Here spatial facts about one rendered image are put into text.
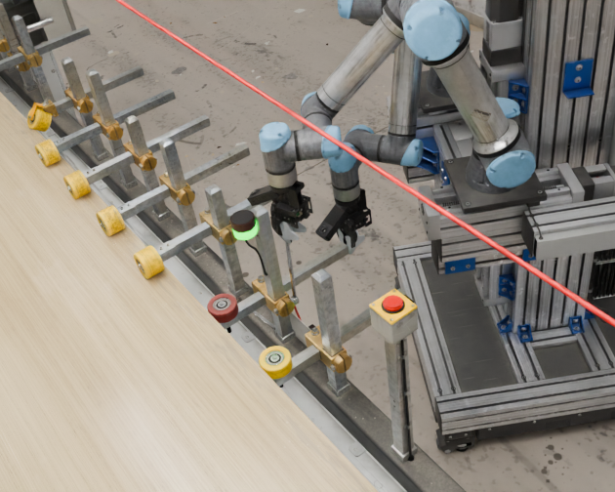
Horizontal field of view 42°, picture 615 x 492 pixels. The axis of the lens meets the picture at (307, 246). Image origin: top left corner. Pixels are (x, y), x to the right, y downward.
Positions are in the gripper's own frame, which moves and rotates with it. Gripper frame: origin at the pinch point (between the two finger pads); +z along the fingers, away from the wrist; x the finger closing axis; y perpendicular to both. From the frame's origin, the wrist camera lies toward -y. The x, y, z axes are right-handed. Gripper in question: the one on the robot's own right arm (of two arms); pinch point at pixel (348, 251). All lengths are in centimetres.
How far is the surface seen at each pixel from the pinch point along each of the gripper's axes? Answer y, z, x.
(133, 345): -67, -7, 4
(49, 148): -49, -14, 97
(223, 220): -27.4, -16.8, 19.4
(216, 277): -29.5, 12.6, 31.0
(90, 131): -34, -13, 99
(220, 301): -41.5, -7.7, 1.6
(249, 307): -34.9, -2.9, -1.3
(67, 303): -73, -7, 31
